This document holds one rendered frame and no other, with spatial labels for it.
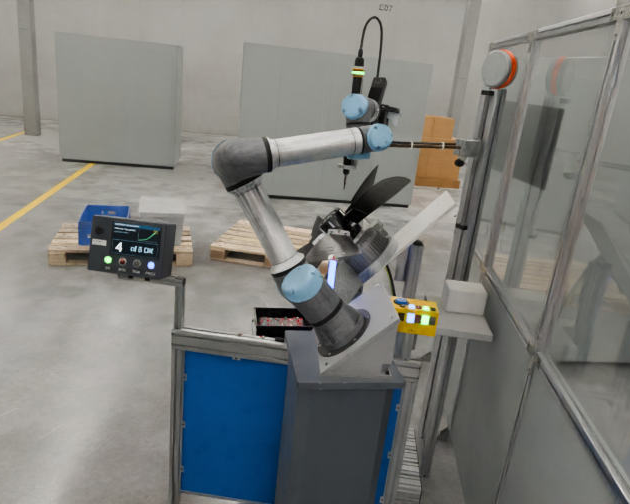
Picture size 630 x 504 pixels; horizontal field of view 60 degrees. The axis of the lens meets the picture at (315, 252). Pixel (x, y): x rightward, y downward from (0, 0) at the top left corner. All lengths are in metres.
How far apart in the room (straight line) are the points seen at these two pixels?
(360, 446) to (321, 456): 0.12
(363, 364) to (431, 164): 8.93
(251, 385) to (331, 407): 0.59
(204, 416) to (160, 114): 7.48
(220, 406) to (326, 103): 6.03
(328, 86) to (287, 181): 1.42
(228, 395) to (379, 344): 0.80
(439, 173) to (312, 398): 9.08
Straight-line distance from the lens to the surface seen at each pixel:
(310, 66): 7.70
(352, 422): 1.63
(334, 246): 2.05
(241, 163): 1.47
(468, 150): 2.48
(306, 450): 1.66
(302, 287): 1.50
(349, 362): 1.54
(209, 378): 2.13
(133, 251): 1.94
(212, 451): 2.31
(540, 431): 1.91
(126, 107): 9.40
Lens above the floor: 1.79
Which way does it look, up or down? 18 degrees down
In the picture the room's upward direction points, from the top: 6 degrees clockwise
